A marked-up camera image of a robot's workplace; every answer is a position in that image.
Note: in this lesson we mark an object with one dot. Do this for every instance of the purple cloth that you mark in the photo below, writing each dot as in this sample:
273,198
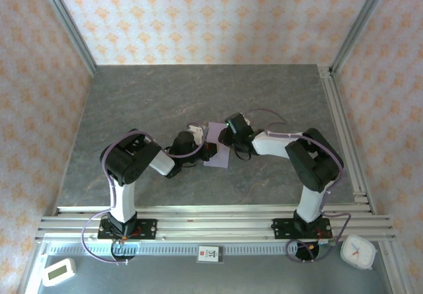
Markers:
214,130

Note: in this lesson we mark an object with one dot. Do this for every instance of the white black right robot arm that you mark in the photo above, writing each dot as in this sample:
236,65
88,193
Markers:
274,143

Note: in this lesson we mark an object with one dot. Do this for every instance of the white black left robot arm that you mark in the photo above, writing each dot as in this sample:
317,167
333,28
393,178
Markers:
124,201

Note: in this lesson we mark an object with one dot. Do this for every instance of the long aluminium mounting rails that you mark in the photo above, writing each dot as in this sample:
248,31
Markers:
215,223

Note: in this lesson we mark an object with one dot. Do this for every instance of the white label card red mark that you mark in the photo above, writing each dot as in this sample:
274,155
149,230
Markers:
209,253

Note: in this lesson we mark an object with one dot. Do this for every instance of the grey metal shelf plate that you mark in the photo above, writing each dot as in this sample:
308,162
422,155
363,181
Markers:
231,277

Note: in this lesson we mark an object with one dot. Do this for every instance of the white analog clock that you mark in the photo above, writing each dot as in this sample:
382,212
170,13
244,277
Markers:
358,252

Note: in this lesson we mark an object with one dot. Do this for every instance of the white digital timer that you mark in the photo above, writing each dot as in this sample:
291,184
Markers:
59,272

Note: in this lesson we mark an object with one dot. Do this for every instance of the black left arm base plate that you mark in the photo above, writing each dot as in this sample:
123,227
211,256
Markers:
148,229

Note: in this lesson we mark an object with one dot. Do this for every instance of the aluminium table side rail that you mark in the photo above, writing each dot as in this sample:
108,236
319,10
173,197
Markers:
337,109

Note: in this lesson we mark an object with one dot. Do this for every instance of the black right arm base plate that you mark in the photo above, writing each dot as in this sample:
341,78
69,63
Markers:
281,229

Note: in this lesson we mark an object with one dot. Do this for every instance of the slanted aluminium frame post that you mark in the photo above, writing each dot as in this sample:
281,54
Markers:
360,20
66,20

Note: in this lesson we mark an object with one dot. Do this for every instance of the aluminium frame bar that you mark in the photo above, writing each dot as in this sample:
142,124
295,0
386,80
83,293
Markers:
31,271
393,274

